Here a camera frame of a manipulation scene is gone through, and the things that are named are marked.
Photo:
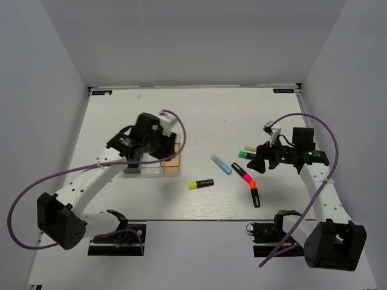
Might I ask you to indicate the cream highlighter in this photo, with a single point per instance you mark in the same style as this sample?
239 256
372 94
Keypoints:
250 148

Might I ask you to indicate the clear plastic container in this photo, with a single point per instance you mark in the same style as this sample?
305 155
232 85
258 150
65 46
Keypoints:
151 169

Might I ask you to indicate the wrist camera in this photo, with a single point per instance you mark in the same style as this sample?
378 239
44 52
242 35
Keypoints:
273 130
167 122

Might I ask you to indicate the right blue corner label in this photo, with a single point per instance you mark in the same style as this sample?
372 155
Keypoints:
283 91

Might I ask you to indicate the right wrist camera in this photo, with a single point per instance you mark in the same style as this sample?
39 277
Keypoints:
273 130

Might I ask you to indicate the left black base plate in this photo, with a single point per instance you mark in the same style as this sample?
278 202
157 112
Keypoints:
129 243

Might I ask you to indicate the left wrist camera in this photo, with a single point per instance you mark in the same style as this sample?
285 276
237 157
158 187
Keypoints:
167 122

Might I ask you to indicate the dark grey plastic container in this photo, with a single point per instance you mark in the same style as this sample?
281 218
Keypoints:
132 169

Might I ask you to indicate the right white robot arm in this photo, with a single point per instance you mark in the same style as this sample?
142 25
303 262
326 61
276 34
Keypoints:
332 240

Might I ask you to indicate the yellow highlighter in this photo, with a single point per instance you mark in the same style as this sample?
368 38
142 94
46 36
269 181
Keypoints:
200 184

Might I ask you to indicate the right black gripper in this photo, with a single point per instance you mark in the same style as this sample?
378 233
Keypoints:
263 152

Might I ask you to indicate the green highlighter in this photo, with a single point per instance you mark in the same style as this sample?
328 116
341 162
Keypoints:
246 155

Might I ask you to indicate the tan plastic container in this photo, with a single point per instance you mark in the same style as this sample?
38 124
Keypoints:
173 166

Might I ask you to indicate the orange highlighter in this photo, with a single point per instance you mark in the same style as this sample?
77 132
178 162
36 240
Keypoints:
254 193

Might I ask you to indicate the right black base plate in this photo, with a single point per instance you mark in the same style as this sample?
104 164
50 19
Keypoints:
265 239

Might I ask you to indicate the pink highlighter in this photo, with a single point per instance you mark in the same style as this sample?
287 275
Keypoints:
241 172

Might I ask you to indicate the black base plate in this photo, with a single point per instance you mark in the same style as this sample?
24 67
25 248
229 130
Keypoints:
129 243
265 239

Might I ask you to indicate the blue corner label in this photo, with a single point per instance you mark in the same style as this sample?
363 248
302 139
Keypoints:
101 92
283 91

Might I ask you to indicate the left blue corner label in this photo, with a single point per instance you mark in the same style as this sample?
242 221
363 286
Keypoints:
101 92

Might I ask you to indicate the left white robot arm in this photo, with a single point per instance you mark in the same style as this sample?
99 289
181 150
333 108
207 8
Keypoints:
61 215

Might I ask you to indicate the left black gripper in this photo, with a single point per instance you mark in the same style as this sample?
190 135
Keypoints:
167 150

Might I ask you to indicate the light blue marker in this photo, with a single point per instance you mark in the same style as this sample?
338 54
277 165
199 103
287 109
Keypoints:
223 166

